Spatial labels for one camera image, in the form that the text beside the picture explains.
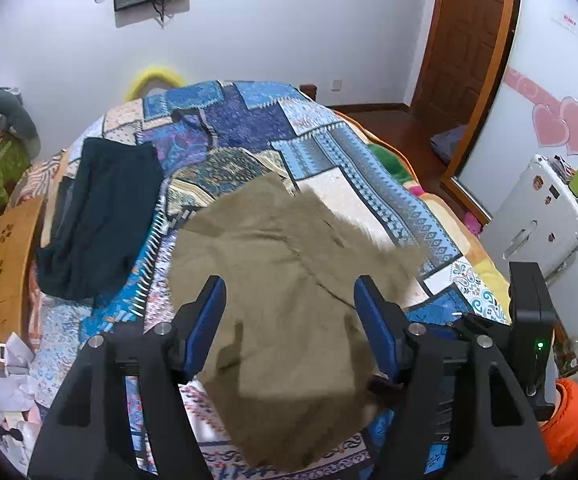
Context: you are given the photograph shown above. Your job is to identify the blue patchwork blanket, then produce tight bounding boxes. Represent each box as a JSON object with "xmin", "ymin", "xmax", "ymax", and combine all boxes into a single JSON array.
[{"xmin": 29, "ymin": 80, "xmax": 512, "ymax": 480}]

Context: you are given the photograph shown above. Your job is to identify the yellow foam arch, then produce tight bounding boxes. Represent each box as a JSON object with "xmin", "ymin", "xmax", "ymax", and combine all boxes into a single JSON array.
[{"xmin": 124, "ymin": 65, "xmax": 186, "ymax": 102}]

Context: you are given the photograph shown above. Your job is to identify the wooden lap desk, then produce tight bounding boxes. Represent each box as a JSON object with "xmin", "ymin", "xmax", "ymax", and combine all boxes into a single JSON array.
[{"xmin": 0, "ymin": 195, "xmax": 45, "ymax": 368}]

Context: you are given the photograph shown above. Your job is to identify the white wardrobe door pink hearts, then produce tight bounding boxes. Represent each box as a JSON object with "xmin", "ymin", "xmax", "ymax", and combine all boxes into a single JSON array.
[{"xmin": 444, "ymin": 0, "xmax": 578, "ymax": 221}]

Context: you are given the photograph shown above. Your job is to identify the dark navy pants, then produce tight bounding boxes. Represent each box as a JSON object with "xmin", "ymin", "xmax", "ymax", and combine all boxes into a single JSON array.
[{"xmin": 36, "ymin": 137, "xmax": 165, "ymax": 301}]

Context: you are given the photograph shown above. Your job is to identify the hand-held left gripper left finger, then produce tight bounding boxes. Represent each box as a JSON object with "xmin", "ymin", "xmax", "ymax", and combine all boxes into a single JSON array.
[{"xmin": 28, "ymin": 275, "xmax": 227, "ymax": 480}]

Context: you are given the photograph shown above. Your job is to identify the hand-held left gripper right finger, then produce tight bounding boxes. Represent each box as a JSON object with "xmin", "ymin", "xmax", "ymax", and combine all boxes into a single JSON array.
[{"xmin": 354, "ymin": 275, "xmax": 554, "ymax": 480}]

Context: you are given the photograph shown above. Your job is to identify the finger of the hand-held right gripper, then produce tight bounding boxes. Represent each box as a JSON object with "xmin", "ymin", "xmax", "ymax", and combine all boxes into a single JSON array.
[{"xmin": 451, "ymin": 312, "xmax": 518, "ymax": 361}]

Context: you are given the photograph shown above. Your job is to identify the grey plush toy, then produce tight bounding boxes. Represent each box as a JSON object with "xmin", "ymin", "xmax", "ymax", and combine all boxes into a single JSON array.
[{"xmin": 0, "ymin": 87, "xmax": 41, "ymax": 153}]

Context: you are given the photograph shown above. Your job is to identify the pile of white papers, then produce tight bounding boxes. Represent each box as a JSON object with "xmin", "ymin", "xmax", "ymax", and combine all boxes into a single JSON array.
[{"xmin": 0, "ymin": 332, "xmax": 45, "ymax": 466}]

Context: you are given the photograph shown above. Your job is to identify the white suitcase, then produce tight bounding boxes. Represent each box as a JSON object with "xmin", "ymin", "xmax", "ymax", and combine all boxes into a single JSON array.
[{"xmin": 479, "ymin": 154, "xmax": 578, "ymax": 281}]

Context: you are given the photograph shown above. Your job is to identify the khaki pants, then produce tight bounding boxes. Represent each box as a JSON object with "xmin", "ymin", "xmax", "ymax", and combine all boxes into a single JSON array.
[{"xmin": 169, "ymin": 172, "xmax": 422, "ymax": 473}]

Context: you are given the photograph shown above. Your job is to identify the purple cloth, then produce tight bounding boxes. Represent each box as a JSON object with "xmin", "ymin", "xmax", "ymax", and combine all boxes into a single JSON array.
[{"xmin": 429, "ymin": 125, "xmax": 464, "ymax": 163}]

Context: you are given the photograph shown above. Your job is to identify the brown wooden door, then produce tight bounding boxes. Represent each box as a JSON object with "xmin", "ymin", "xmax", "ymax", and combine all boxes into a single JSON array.
[{"xmin": 411, "ymin": 0, "xmax": 512, "ymax": 141}]

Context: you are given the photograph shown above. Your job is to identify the person's right forearm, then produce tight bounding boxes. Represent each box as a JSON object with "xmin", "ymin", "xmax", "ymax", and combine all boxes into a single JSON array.
[{"xmin": 539, "ymin": 377, "xmax": 578, "ymax": 468}]

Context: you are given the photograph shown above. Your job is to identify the striped patterned cloth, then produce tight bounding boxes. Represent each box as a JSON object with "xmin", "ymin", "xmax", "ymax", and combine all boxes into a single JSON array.
[{"xmin": 16, "ymin": 152, "xmax": 70, "ymax": 202}]

